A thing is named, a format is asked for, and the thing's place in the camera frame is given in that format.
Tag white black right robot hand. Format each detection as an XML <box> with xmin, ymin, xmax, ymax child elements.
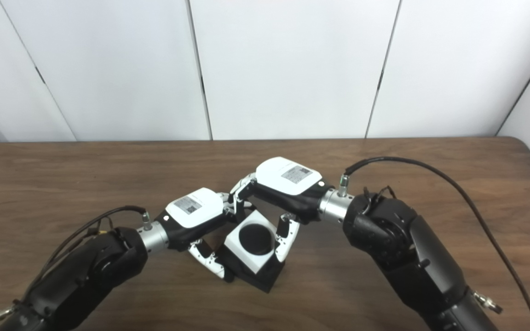
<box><xmin>228</xmin><ymin>157</ymin><xmax>334</xmax><ymax>263</ymax></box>

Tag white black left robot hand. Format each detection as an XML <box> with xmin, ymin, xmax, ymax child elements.
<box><xmin>155</xmin><ymin>187</ymin><xmax>252</xmax><ymax>282</ymax></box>

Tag black peg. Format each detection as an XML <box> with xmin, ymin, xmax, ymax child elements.
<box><xmin>219</xmin><ymin>223</ymin><xmax>286</xmax><ymax>293</ymax></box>

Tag white square piece with hole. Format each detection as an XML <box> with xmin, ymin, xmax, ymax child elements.
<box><xmin>225</xmin><ymin>210</ymin><xmax>278</xmax><ymax>275</ymax></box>

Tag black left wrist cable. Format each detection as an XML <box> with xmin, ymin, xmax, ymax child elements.
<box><xmin>0</xmin><ymin>205</ymin><xmax>151</xmax><ymax>322</ymax></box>

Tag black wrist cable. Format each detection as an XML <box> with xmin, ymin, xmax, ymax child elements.
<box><xmin>337</xmin><ymin>157</ymin><xmax>530</xmax><ymax>331</ymax></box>
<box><xmin>0</xmin><ymin>205</ymin><xmax>151</xmax><ymax>322</ymax></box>

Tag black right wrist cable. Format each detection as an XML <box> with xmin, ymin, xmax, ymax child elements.
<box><xmin>337</xmin><ymin>157</ymin><xmax>530</xmax><ymax>331</ymax></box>

